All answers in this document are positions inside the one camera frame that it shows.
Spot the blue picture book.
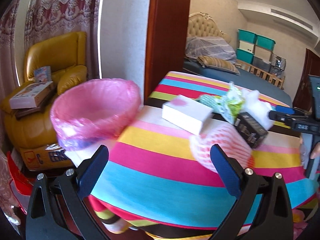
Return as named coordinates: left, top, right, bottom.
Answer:
left=34, top=66, right=52, bottom=82

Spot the white pink printed carton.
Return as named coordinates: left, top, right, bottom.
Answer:
left=162, top=94, right=213, bottom=135

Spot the pink-bagged trash bin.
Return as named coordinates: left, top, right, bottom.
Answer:
left=49, top=78, right=142, bottom=152

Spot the stack of storage boxes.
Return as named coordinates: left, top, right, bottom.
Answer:
left=236, top=29, right=277, bottom=73

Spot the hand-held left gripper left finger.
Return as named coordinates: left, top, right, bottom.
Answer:
left=26, top=145, right=110, bottom=240

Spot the wooden crib rail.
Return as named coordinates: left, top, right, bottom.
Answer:
left=236, top=59, right=285, bottom=89

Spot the black white checkered bag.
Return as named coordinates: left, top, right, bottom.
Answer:
left=271, top=53, right=287, bottom=72

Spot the brown wooden door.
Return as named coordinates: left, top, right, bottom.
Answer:
left=292, top=49, right=320, bottom=110

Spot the brown wooden door frame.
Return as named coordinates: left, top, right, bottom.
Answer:
left=144, top=0, right=193, bottom=105

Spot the air conditioner vent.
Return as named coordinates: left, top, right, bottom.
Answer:
left=271, top=9, right=314, bottom=30

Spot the yellow printed bag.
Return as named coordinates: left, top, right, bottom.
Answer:
left=19, top=142, right=75, bottom=172

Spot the rainbow striped tablecloth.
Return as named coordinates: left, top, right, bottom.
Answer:
left=87, top=71, right=320, bottom=238

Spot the person's right hand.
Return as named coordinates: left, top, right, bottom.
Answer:
left=309, top=140, right=320, bottom=160

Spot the flat white puzzle box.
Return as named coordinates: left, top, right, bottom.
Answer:
left=9, top=81, right=55, bottom=110

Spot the black carton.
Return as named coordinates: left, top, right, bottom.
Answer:
left=234, top=112, right=269, bottom=149

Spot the green snack bag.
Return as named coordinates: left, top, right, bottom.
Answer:
left=220, top=81, right=247, bottom=124

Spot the pink lace curtain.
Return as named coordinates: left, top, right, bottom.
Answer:
left=0, top=12, right=28, bottom=155
left=15, top=0, right=103, bottom=80

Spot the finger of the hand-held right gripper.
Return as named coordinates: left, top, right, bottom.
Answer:
left=275, top=106, right=313, bottom=117
left=268, top=110, right=317, bottom=131

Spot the striped pillow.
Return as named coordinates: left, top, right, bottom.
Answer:
left=197, top=56, right=241, bottom=75

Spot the grey-blue quilt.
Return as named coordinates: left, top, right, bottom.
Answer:
left=185, top=36, right=237, bottom=60

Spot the yellow leather armchair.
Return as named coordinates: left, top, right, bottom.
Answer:
left=0, top=31, right=88, bottom=170

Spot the bed with blue sheet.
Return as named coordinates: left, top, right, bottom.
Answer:
left=182, top=60, right=293, bottom=108

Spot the red plastic bag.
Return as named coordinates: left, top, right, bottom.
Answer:
left=6, top=151, right=34, bottom=213

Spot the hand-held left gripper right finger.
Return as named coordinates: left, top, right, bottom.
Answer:
left=210, top=144, right=293, bottom=240

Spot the pink foam fruit net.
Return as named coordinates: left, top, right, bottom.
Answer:
left=189, top=125, right=253, bottom=174

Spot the dark wooden tray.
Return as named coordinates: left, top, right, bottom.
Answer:
left=15, top=97, right=59, bottom=118

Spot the white foam sheet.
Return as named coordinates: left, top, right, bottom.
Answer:
left=244, top=90, right=274, bottom=130

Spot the white plastic basket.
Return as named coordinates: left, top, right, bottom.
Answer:
left=66, top=145, right=98, bottom=167

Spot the beige tufted headboard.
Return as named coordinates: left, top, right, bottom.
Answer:
left=187, top=12, right=232, bottom=43

